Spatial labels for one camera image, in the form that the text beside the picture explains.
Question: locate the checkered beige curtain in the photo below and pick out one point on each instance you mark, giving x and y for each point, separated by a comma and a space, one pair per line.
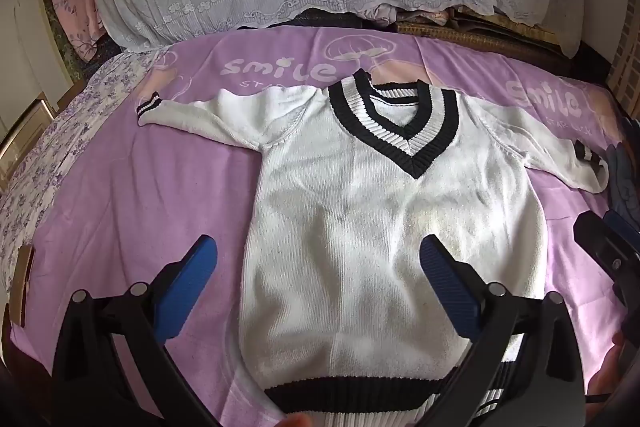
627, 67

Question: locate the woven rattan mat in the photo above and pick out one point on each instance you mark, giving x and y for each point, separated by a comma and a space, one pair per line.
500, 42

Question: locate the dark cloth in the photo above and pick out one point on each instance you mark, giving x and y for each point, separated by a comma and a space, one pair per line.
310, 18

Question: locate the person's right hand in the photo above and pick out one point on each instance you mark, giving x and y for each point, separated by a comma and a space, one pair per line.
611, 367

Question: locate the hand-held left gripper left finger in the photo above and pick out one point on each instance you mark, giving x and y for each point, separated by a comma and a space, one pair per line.
192, 267

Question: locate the brown cardboard piece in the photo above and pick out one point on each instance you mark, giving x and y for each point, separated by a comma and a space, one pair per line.
22, 287

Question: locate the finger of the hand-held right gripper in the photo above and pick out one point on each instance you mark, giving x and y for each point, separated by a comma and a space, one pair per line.
595, 242

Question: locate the purple floral bed sheet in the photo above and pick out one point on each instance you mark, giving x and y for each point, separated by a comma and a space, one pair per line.
65, 142

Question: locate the pink folded cloth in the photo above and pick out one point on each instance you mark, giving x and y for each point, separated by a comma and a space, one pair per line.
400, 13

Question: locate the white sweater with black trim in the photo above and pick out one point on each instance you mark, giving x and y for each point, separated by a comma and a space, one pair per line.
350, 207

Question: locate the wooden frame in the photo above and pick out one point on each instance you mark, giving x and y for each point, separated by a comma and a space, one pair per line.
25, 132

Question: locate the navy garment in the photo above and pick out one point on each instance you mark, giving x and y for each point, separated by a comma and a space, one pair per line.
622, 182

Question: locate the purple printed blanket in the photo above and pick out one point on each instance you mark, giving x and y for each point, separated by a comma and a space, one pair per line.
150, 187

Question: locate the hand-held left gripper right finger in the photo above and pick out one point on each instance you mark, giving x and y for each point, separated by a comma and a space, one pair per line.
447, 282

